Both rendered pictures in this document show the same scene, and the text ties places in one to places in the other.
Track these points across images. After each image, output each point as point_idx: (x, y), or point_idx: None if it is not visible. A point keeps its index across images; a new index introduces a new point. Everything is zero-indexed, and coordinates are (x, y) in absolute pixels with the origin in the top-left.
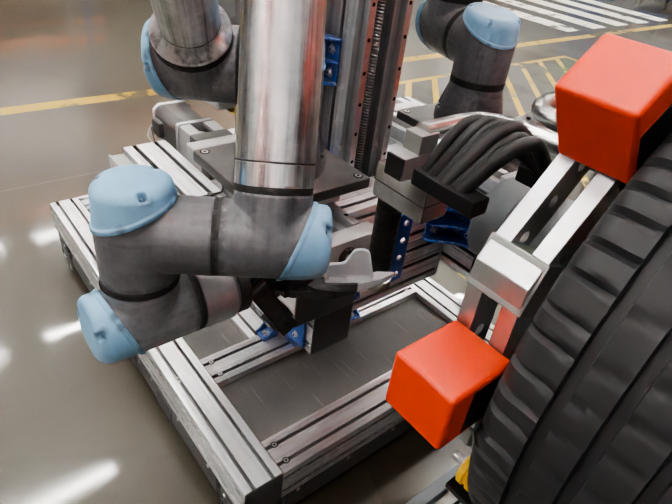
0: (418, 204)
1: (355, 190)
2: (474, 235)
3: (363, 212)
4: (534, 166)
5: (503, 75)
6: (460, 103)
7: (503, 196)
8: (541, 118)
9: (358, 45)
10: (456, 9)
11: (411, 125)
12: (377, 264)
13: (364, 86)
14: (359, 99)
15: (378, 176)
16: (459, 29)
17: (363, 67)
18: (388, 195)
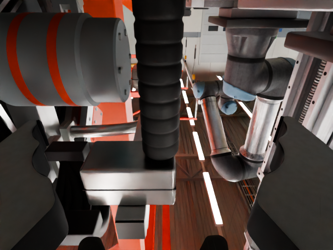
0: (92, 191)
1: (301, 36)
2: (105, 68)
3: None
4: (67, 172)
5: (226, 64)
6: (249, 47)
7: (109, 101)
8: (132, 130)
9: (315, 124)
10: (265, 92)
11: (295, 20)
12: (144, 44)
13: (316, 90)
14: (323, 80)
15: (167, 193)
16: (257, 89)
17: (312, 108)
18: (143, 181)
